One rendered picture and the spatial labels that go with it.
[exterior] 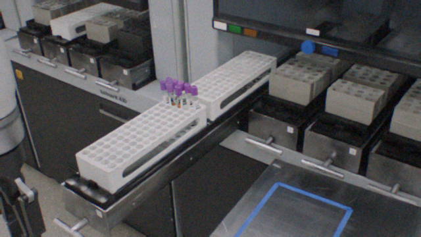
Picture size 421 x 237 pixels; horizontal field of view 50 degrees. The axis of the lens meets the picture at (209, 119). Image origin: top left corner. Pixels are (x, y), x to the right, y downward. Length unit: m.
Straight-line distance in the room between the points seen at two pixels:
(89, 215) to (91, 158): 0.11
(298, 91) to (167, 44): 0.44
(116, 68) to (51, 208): 0.95
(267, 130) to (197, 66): 0.31
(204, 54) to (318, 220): 0.63
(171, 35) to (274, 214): 0.69
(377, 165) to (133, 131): 0.52
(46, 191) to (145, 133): 1.37
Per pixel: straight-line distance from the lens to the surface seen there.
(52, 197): 2.23
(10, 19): 2.03
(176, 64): 1.35
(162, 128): 0.95
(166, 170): 0.95
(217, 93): 1.08
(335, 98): 1.08
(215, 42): 1.22
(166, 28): 1.32
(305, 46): 1.03
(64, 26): 1.61
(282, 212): 0.81
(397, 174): 1.02
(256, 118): 1.11
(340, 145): 1.03
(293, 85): 1.11
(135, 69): 1.38
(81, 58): 1.53
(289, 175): 0.89
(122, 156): 0.89
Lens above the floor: 1.38
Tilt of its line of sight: 32 degrees down
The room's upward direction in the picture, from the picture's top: 2 degrees counter-clockwise
